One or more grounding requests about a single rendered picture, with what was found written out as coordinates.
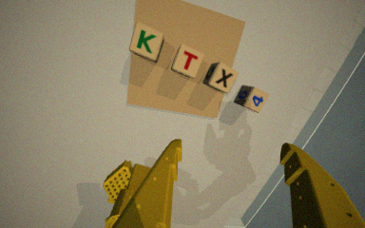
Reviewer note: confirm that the tan flat mat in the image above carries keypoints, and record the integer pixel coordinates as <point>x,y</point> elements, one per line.
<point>214,34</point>

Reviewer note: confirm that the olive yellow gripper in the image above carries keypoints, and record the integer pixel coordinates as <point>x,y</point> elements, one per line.
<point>317,200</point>

